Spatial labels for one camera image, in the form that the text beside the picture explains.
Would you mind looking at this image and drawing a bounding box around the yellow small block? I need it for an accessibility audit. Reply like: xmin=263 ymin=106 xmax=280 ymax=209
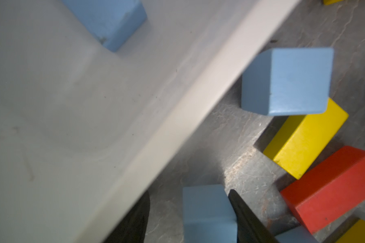
xmin=263 ymin=98 xmax=349 ymax=179

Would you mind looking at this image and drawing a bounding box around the yellow flat block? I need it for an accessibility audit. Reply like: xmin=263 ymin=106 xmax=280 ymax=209
xmin=336 ymin=219 xmax=365 ymax=243

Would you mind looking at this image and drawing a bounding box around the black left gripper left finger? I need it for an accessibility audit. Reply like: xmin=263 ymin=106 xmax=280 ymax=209
xmin=104 ymin=191 xmax=150 ymax=243

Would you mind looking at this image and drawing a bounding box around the red rectangular block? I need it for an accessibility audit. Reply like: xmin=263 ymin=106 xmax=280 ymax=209
xmin=280 ymin=146 xmax=365 ymax=234

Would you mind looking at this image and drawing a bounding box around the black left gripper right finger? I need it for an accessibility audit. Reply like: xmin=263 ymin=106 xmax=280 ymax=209
xmin=228 ymin=189 xmax=278 ymax=243

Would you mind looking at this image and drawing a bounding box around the light blue cube block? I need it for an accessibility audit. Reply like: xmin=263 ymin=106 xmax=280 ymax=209
xmin=241 ymin=47 xmax=334 ymax=116
xmin=182 ymin=184 xmax=238 ymax=243
xmin=275 ymin=226 xmax=318 ymax=243

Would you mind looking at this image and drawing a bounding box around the long light blue block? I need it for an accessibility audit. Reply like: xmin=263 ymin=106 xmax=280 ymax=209
xmin=63 ymin=0 xmax=147 ymax=52

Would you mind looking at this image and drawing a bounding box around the yellow rectangular block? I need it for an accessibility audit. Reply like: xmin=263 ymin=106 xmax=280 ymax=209
xmin=323 ymin=0 xmax=343 ymax=5

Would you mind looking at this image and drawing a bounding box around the white plastic tub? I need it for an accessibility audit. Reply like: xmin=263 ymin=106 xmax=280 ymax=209
xmin=0 ymin=1 xmax=298 ymax=243

